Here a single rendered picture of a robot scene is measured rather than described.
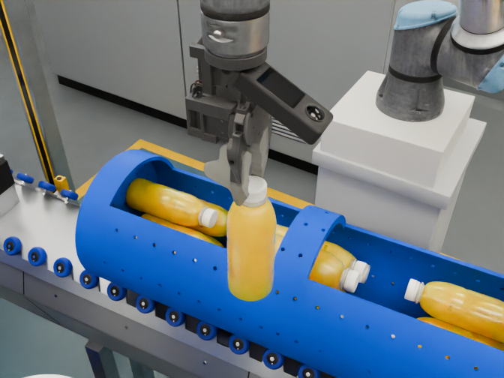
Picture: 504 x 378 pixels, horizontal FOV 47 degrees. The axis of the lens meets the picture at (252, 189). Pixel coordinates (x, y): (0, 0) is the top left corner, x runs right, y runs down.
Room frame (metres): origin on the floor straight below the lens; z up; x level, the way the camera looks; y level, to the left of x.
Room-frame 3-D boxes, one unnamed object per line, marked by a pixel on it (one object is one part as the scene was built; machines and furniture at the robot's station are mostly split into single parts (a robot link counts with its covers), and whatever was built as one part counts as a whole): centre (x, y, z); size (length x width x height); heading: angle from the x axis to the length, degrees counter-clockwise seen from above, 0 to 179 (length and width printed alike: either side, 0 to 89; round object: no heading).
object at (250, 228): (0.57, 0.00, 1.35); 0.07 x 0.07 x 0.19
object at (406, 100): (1.12, -0.36, 1.29); 0.15 x 0.15 x 0.10
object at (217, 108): (0.60, 0.03, 1.58); 0.09 x 0.08 x 0.12; 64
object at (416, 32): (1.12, -0.36, 1.40); 0.13 x 0.12 x 0.14; 44
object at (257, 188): (0.58, 0.00, 1.45); 0.04 x 0.04 x 0.02
